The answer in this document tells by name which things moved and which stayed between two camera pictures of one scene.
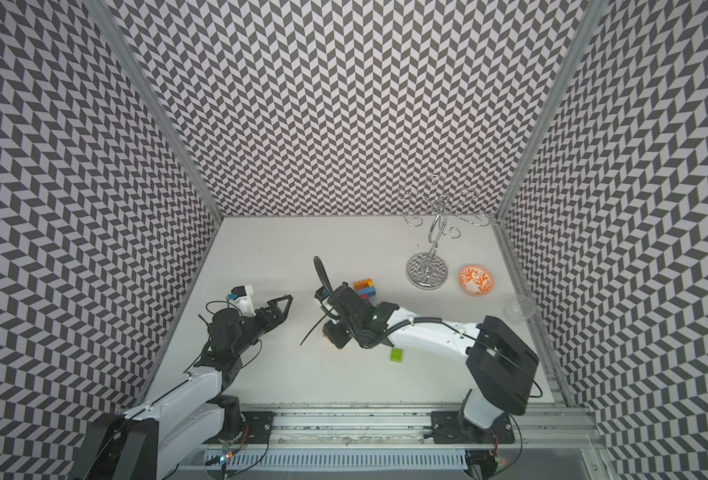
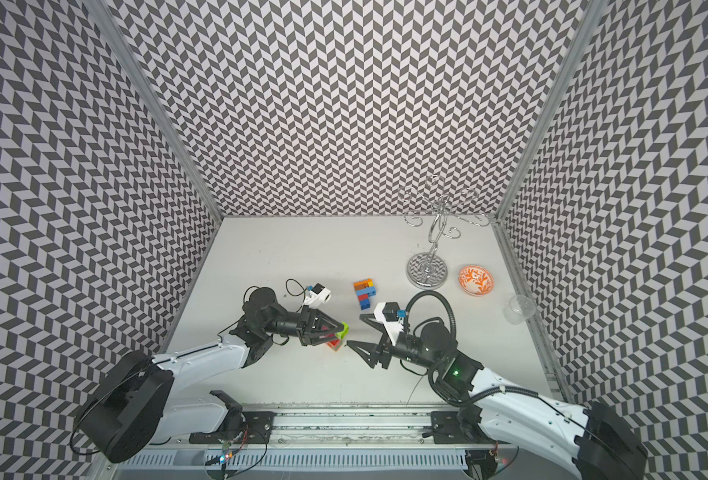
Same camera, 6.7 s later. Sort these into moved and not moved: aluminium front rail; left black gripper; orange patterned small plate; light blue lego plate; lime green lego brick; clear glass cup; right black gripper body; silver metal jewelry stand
Moved: lime green lego brick; right black gripper body; left black gripper
Not moved: aluminium front rail; clear glass cup; light blue lego plate; silver metal jewelry stand; orange patterned small plate
